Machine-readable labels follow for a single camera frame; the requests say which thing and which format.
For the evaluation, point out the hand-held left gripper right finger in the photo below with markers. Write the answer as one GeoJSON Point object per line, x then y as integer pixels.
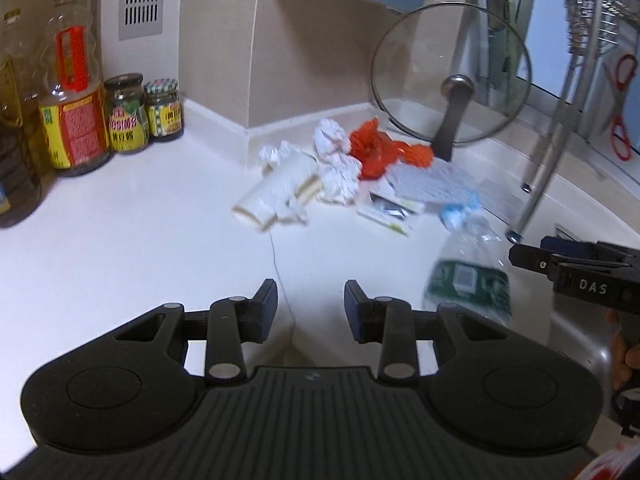
{"type": "Point", "coordinates": [356, 310]}

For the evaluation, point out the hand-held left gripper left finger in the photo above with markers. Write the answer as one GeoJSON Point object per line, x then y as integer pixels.
{"type": "Point", "coordinates": [265, 310]}

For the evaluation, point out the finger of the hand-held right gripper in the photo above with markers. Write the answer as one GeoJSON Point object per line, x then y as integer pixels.
{"type": "Point", "coordinates": [532, 259]}
{"type": "Point", "coordinates": [570, 249]}

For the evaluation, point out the clear plastic bottle green label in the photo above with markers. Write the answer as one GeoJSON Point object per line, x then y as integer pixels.
{"type": "Point", "coordinates": [465, 275]}

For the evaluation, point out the white green packet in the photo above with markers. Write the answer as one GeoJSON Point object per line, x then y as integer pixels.
{"type": "Point", "coordinates": [385, 210]}

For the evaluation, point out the white tissue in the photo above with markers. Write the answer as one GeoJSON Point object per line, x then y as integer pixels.
{"type": "Point", "coordinates": [342, 180]}
{"type": "Point", "coordinates": [275, 154]}
{"type": "Point", "coordinates": [330, 135]}

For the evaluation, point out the red plastic bag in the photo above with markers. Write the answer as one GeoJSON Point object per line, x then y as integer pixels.
{"type": "Point", "coordinates": [372, 155]}

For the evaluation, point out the person's right hand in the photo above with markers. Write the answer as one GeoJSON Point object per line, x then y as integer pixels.
{"type": "Point", "coordinates": [625, 365]}

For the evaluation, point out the metal dish rack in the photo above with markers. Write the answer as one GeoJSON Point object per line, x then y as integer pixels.
{"type": "Point", "coordinates": [545, 160]}

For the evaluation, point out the red scissors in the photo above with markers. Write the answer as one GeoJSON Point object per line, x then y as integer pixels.
{"type": "Point", "coordinates": [619, 105]}

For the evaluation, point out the person's red white clothing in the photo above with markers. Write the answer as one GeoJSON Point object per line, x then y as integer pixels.
{"type": "Point", "coordinates": [615, 467]}

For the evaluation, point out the window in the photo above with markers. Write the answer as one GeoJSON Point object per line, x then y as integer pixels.
{"type": "Point", "coordinates": [550, 35]}

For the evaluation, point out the small yellow label jar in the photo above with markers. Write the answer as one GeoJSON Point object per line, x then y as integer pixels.
{"type": "Point", "coordinates": [162, 117]}

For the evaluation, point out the hanging kitchen knife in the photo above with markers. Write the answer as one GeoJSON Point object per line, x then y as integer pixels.
{"type": "Point", "coordinates": [500, 35]}

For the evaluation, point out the large yellow label jar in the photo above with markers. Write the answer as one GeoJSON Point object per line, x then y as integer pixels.
{"type": "Point", "coordinates": [125, 130]}

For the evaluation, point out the glass pot lid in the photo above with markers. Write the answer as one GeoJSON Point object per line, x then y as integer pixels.
{"type": "Point", "coordinates": [410, 60]}

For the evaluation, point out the large oil bottle blue label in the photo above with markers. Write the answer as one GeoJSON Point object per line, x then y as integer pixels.
{"type": "Point", "coordinates": [15, 160]}

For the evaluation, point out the grey wall vent grille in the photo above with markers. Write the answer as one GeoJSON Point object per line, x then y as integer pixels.
{"type": "Point", "coordinates": [140, 0]}

